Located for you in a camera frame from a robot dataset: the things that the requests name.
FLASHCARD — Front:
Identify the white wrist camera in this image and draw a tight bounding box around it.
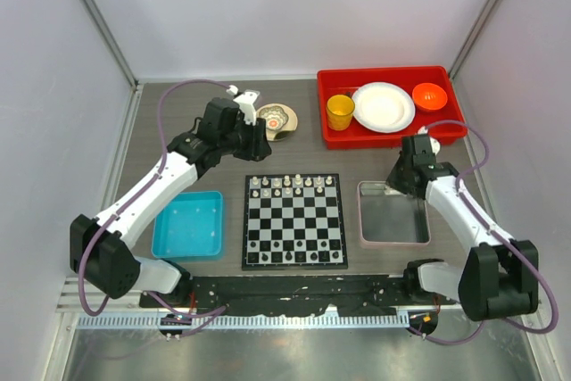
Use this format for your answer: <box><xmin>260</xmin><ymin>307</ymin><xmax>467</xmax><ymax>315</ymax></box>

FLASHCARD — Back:
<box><xmin>226</xmin><ymin>85</ymin><xmax>260</xmax><ymax>125</ymax></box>
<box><xmin>417</xmin><ymin>127</ymin><xmax>441</xmax><ymax>155</ymax></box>

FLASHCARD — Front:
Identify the blue plastic tray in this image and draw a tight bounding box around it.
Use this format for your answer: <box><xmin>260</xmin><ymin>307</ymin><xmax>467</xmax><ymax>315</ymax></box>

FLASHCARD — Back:
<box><xmin>151</xmin><ymin>191</ymin><xmax>225</xmax><ymax>261</ymax></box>

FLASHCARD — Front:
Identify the patterned small bowl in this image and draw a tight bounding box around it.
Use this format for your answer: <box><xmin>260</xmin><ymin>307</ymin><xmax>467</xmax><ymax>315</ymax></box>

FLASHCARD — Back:
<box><xmin>258</xmin><ymin>104</ymin><xmax>289</xmax><ymax>131</ymax></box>

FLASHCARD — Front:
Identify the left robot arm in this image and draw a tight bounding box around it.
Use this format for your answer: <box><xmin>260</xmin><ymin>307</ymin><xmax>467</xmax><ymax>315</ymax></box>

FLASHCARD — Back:
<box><xmin>70</xmin><ymin>91</ymin><xmax>271</xmax><ymax>309</ymax></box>

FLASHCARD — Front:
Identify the orange plastic bowl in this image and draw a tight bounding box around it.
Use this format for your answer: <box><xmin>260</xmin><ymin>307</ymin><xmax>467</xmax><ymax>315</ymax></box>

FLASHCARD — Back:
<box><xmin>412</xmin><ymin>82</ymin><xmax>448</xmax><ymax>112</ymax></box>

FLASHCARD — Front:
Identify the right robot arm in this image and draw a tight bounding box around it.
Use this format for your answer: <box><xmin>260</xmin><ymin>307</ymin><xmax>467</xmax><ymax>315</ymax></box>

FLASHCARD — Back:
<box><xmin>387</xmin><ymin>134</ymin><xmax>539</xmax><ymax>321</ymax></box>

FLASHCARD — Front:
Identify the yellow plastic cup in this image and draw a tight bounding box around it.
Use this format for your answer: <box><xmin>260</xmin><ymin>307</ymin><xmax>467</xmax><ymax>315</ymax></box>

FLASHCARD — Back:
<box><xmin>326</xmin><ymin>95</ymin><xmax>355</xmax><ymax>131</ymax></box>

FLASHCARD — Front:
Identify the beige saucer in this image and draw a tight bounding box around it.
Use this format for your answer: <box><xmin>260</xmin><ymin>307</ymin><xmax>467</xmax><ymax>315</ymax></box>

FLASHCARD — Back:
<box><xmin>266</xmin><ymin>103</ymin><xmax>298</xmax><ymax>142</ymax></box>

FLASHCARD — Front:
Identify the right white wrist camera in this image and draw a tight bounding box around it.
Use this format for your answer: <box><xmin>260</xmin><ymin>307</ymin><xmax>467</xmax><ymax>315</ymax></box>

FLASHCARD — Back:
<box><xmin>417</xmin><ymin>127</ymin><xmax>441</xmax><ymax>155</ymax></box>

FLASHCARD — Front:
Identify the white paper plate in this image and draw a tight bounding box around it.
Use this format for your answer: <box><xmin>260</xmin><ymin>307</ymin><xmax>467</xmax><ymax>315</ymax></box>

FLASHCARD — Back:
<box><xmin>352</xmin><ymin>82</ymin><xmax>416</xmax><ymax>134</ymax></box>

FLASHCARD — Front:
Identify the silver metal tray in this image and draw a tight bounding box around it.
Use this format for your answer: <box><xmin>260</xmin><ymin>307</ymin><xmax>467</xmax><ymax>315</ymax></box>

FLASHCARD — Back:
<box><xmin>357</xmin><ymin>181</ymin><xmax>431</xmax><ymax>250</ymax></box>

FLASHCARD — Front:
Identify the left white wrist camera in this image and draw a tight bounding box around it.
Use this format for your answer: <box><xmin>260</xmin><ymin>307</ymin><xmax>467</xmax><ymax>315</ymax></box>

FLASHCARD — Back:
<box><xmin>226</xmin><ymin>85</ymin><xmax>260</xmax><ymax>125</ymax></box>

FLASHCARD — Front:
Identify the red plastic bin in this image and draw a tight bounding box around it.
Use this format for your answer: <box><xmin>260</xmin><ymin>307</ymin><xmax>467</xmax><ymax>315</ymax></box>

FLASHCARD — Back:
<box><xmin>317</xmin><ymin>65</ymin><xmax>467</xmax><ymax>149</ymax></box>

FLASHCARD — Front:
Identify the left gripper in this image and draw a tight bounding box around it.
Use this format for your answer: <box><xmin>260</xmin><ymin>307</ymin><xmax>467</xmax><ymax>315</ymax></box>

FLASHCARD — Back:
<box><xmin>219</xmin><ymin>114</ymin><xmax>271</xmax><ymax>162</ymax></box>

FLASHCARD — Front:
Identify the black white chess board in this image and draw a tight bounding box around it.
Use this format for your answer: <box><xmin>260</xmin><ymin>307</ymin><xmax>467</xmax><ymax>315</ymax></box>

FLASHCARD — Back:
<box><xmin>242</xmin><ymin>173</ymin><xmax>348</xmax><ymax>270</ymax></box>

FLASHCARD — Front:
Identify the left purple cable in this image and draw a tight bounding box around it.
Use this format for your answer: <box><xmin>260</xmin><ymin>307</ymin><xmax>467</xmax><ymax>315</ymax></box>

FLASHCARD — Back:
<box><xmin>78</xmin><ymin>79</ymin><xmax>240</xmax><ymax>342</ymax></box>

